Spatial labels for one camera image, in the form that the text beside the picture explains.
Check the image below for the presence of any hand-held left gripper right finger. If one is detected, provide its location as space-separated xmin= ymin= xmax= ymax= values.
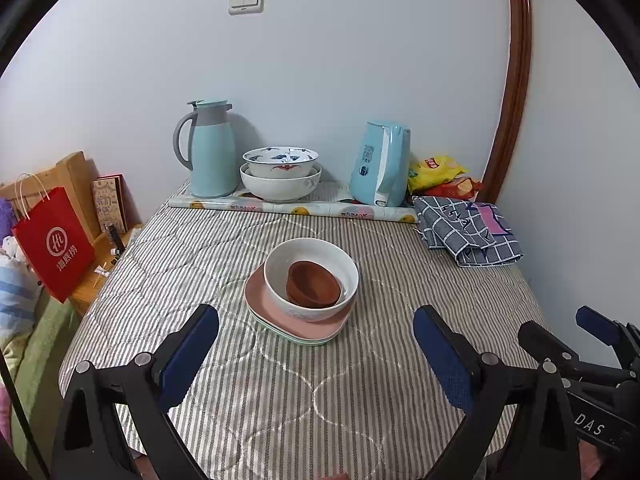
xmin=413 ymin=305 xmax=581 ymax=480

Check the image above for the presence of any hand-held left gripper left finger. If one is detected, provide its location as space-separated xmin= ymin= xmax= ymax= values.
xmin=50 ymin=304 xmax=221 ymax=480

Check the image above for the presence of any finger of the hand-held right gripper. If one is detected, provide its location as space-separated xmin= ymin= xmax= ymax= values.
xmin=517 ymin=321 xmax=637 ymax=382
xmin=575 ymin=306 xmax=640 ymax=362

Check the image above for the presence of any pink plate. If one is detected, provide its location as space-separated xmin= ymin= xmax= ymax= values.
xmin=244 ymin=265 xmax=354 ymax=339

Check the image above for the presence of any light teal plate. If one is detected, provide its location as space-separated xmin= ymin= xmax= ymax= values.
xmin=250 ymin=310 xmax=346 ymax=347

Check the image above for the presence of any brown bowl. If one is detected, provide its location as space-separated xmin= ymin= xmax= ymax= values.
xmin=287 ymin=260 xmax=342 ymax=303
xmin=286 ymin=285 xmax=342 ymax=309

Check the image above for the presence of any plain white bowl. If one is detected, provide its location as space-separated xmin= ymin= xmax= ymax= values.
xmin=263 ymin=238 xmax=360 ymax=324

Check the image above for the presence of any striped quilt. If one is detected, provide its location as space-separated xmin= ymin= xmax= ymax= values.
xmin=59 ymin=200 xmax=561 ymax=480

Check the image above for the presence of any grey plaid cloth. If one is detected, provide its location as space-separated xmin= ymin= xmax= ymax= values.
xmin=412 ymin=195 xmax=524 ymax=268

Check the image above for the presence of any green cloth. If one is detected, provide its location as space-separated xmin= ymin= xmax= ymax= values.
xmin=10 ymin=300 xmax=81 ymax=461

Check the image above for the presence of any red paper bag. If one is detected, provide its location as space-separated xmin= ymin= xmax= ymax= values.
xmin=11 ymin=173 xmax=96 ymax=304

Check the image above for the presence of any red chip bag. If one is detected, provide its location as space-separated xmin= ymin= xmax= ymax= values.
xmin=422 ymin=176 xmax=483 ymax=201

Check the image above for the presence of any patterned book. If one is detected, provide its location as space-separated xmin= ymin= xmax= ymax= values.
xmin=91 ymin=174 xmax=128 ymax=234

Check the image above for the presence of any blue striped cloth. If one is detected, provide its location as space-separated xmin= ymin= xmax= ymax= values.
xmin=0 ymin=255 xmax=43 ymax=356

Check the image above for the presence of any yellow chip bag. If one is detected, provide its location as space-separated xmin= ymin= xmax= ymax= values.
xmin=407 ymin=155 xmax=467 ymax=193

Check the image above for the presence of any white bowl with grey scrolls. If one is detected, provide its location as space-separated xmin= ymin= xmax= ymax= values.
xmin=239 ymin=162 xmax=322 ymax=204

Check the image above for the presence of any fruit print mat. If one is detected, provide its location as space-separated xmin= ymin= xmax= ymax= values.
xmin=167 ymin=179 xmax=420 ymax=224

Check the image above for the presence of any light blue electric kettle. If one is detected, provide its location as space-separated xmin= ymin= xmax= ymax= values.
xmin=349 ymin=120 xmax=412 ymax=208

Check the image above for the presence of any white plush toy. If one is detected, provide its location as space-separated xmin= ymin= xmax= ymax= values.
xmin=0 ymin=235 xmax=31 ymax=266

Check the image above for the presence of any light blue thermos jug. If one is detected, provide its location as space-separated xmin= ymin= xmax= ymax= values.
xmin=173 ymin=98 xmax=240 ymax=199

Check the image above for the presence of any white bowl with red print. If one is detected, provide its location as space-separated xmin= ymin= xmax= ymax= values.
xmin=242 ymin=147 xmax=320 ymax=179

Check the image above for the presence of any wooden furniture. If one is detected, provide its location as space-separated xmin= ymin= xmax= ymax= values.
xmin=0 ymin=150 xmax=146 ymax=318

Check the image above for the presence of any purple cloth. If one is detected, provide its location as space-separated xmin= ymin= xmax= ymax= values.
xmin=0 ymin=197 xmax=16 ymax=241

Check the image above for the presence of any black cable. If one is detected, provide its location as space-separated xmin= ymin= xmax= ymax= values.
xmin=0 ymin=347 xmax=51 ymax=480

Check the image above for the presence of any brown wooden door frame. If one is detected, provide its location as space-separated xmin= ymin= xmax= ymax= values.
xmin=482 ymin=0 xmax=532 ymax=206

